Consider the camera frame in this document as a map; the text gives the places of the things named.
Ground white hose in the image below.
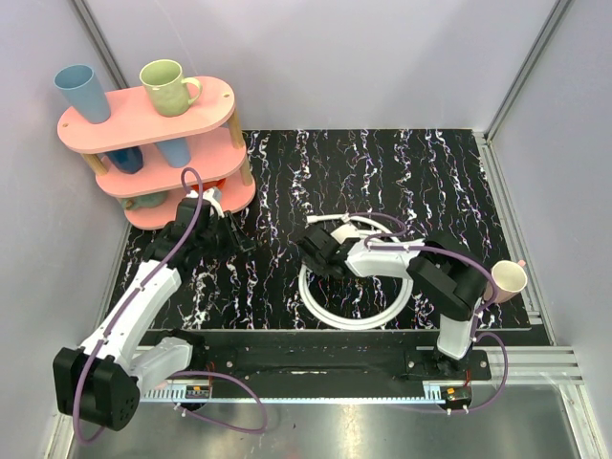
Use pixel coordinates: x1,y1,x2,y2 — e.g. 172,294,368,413
296,212,414,332

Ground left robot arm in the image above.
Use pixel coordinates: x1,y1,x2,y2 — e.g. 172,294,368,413
53,194,254,435

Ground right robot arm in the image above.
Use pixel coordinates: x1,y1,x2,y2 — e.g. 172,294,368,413
296,223,492,380

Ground black marbled mat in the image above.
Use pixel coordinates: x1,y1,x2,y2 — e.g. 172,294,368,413
102,127,533,332

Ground orange bowl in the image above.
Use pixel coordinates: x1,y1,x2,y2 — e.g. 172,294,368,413
203,178,226,190

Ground teal mug bottom shelf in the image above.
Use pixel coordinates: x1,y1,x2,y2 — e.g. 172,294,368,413
120,191,168,210

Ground light blue cup middle shelf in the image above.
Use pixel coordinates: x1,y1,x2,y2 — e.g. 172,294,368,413
155,138,191,168

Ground pink three-tier shelf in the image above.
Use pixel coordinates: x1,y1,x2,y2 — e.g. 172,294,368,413
57,76,256,230

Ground dark blue cup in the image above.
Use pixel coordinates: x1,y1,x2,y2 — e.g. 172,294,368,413
105,146,143,174

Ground green mug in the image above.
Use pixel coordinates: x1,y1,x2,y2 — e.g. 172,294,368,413
140,59,203,118

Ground pink beige cup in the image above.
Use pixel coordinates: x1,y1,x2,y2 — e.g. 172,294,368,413
483,260,528,303

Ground light blue tall cup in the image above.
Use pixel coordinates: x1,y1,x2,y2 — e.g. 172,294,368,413
54,64,111,123

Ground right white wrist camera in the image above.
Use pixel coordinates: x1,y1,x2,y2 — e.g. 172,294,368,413
331,223,361,244

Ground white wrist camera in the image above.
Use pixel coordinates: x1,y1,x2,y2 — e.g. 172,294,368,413
182,186,225,219
331,223,361,244

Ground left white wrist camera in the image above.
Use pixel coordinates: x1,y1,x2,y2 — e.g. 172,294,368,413
182,186,225,219

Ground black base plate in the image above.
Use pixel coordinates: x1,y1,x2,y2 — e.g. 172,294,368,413
190,330,492,399

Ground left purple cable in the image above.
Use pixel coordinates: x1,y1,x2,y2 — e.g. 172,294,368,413
75,166,268,446

